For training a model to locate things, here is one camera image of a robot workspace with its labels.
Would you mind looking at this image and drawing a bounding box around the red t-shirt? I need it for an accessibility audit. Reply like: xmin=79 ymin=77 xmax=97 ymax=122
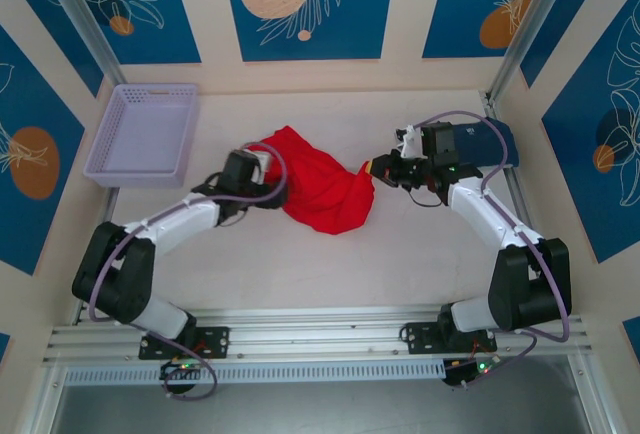
xmin=248 ymin=124 xmax=379 ymax=236

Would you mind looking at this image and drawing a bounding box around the folded navy t-shirt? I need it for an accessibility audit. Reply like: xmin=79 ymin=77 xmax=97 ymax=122
xmin=452 ymin=117 xmax=521 ymax=171

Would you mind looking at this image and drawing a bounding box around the lavender plastic basket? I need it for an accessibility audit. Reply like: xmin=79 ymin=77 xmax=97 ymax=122
xmin=82 ymin=83 xmax=201 ymax=190

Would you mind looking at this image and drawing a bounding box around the blue poster beige circle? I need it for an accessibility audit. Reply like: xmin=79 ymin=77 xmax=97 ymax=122
xmin=221 ymin=0 xmax=399 ymax=61

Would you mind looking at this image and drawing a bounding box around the blue poster orange fern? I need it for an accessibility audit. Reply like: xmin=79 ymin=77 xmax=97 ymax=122
xmin=422 ymin=0 xmax=566 ymax=59

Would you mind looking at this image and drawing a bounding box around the blue poster white lily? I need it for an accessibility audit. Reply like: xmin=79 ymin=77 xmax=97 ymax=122
xmin=47 ymin=0 xmax=202 ymax=65

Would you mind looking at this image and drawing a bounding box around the grey metal shelf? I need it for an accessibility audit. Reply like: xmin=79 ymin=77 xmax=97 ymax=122
xmin=47 ymin=356 xmax=599 ymax=434

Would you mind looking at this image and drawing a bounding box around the blue floral wall poster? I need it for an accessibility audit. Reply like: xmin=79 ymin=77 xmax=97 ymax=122
xmin=542 ymin=1 xmax=640 ymax=265
xmin=0 ymin=0 xmax=105 ymax=99
xmin=519 ymin=0 xmax=640 ymax=89
xmin=0 ymin=23 xmax=86 ymax=276

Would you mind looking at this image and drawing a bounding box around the aluminium corner post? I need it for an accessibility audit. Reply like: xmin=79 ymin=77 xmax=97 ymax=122
xmin=37 ymin=0 xmax=126 ymax=88
xmin=485 ymin=0 xmax=576 ymax=105

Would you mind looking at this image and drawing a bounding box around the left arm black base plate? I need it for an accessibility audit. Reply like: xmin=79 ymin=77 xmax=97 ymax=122
xmin=138 ymin=326 xmax=231 ymax=360

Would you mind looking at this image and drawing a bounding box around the aluminium mounting rail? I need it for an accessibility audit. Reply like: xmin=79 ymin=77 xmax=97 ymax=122
xmin=42 ymin=306 xmax=596 ymax=366

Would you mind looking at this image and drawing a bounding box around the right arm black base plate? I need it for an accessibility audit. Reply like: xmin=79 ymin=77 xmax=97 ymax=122
xmin=403 ymin=322 xmax=499 ymax=355

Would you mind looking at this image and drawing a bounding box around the slotted grey cable duct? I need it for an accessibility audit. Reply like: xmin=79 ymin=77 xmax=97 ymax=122
xmin=63 ymin=359 xmax=447 ymax=386

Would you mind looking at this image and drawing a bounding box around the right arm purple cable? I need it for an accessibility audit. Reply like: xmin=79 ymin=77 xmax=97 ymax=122
xmin=413 ymin=110 xmax=574 ymax=390

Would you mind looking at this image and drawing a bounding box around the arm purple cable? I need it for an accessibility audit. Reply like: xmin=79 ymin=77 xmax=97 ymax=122
xmin=413 ymin=110 xmax=574 ymax=390
xmin=87 ymin=141 xmax=289 ymax=401

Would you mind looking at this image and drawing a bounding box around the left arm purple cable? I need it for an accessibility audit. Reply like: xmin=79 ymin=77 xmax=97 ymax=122
xmin=87 ymin=141 xmax=289 ymax=401

